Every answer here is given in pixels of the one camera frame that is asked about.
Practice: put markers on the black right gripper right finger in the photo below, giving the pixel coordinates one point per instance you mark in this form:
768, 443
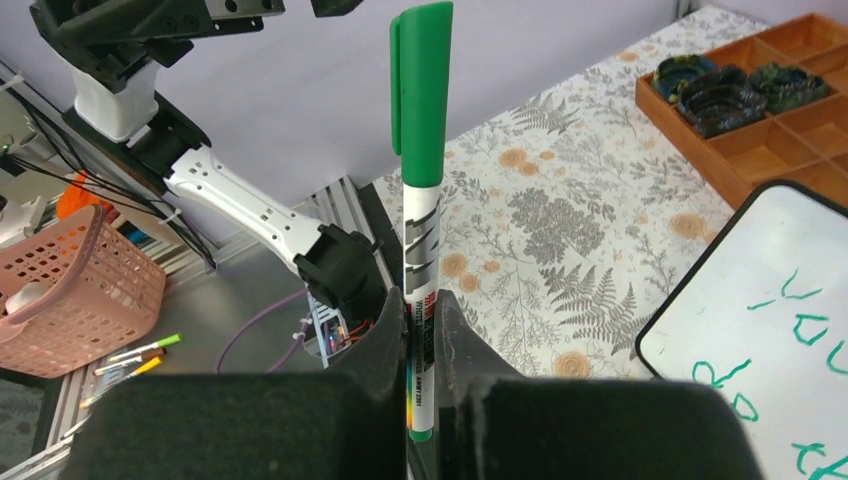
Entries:
495, 423

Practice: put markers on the floral tablecloth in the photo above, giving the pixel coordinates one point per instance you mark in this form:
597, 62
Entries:
568, 219

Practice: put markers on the black framed whiteboard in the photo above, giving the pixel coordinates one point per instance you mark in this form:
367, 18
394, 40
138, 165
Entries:
761, 317

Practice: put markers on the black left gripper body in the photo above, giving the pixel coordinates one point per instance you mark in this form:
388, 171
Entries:
111, 41

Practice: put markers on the white whiteboard marker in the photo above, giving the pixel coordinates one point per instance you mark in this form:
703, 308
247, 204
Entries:
421, 236

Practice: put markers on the yellow marker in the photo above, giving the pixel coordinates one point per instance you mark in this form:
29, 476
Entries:
150, 365

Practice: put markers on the green marker cap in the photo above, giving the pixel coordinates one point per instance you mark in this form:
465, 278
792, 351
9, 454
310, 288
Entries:
420, 41

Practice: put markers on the orange marker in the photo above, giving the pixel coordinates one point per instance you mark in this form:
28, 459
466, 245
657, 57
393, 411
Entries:
130, 361

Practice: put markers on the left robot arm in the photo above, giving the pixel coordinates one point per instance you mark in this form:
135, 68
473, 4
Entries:
161, 148

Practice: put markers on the wooden compartment tray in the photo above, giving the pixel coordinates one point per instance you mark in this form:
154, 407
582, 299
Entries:
807, 145

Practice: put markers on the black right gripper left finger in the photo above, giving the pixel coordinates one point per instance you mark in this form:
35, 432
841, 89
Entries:
345, 422

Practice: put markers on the green highlighter marker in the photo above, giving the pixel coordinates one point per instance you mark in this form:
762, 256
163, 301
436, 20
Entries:
162, 343

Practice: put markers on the pink plastic basket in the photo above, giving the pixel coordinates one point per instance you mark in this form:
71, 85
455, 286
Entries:
74, 293

